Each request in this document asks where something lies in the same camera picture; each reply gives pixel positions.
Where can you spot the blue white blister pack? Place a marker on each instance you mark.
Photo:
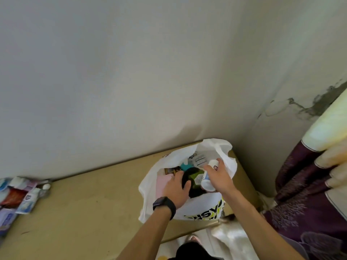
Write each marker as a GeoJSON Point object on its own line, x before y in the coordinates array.
{"type": "Point", "coordinates": [5, 184]}

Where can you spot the person's right hand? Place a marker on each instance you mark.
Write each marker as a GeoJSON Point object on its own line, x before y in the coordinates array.
{"type": "Point", "coordinates": [222, 178]}

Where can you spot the colourful picture packet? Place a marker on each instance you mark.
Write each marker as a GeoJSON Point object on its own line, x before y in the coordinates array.
{"type": "Point", "coordinates": [170, 171]}

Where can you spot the white plastic bag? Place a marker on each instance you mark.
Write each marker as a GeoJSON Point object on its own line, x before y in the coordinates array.
{"type": "Point", "coordinates": [200, 208]}

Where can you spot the lilac wipes pack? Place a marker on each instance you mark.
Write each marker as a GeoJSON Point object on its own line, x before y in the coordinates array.
{"type": "Point", "coordinates": [7, 219]}

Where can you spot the red bottle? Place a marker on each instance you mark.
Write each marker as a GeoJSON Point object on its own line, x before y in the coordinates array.
{"type": "Point", "coordinates": [13, 199]}

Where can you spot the black pouch with green label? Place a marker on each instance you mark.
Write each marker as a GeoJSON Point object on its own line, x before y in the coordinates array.
{"type": "Point", "coordinates": [195, 186]}

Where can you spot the black smartwatch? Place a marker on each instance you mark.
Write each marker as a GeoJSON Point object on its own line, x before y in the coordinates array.
{"type": "Point", "coordinates": [164, 203]}

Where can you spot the white bottle with pink cap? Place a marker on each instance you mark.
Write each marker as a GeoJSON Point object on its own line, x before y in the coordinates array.
{"type": "Point", "coordinates": [21, 182]}

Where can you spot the pink soft pack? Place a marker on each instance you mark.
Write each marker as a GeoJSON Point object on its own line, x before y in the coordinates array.
{"type": "Point", "coordinates": [162, 186]}

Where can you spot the person's left hand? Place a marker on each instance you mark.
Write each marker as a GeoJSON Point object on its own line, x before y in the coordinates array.
{"type": "Point", "coordinates": [176, 192]}

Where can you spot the black shorts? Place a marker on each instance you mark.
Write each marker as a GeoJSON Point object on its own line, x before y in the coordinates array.
{"type": "Point", "coordinates": [192, 253]}

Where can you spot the white blue bottle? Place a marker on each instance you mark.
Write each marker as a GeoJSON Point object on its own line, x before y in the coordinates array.
{"type": "Point", "coordinates": [207, 184]}

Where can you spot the person's left forearm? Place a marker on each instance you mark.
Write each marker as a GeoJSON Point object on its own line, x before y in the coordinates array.
{"type": "Point", "coordinates": [146, 235]}

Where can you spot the small vial with white cap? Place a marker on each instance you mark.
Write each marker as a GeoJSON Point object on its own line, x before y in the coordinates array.
{"type": "Point", "coordinates": [46, 188]}

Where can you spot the cream spotted right slipper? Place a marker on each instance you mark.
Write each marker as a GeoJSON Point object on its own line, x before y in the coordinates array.
{"type": "Point", "coordinates": [193, 239]}

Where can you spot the white blue printed packet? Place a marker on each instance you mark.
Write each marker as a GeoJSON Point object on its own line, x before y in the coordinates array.
{"type": "Point", "coordinates": [199, 159]}

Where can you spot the teal bottle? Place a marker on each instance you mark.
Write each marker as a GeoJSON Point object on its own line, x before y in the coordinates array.
{"type": "Point", "coordinates": [186, 167]}

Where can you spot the light wooden cabinet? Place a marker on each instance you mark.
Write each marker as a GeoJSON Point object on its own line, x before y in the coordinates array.
{"type": "Point", "coordinates": [95, 200]}

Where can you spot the cream and purple curtain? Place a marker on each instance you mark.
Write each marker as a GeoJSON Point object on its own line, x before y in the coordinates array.
{"type": "Point", "coordinates": [306, 197]}

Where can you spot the person's right forearm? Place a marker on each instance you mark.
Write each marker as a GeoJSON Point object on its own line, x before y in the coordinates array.
{"type": "Point", "coordinates": [260, 230]}

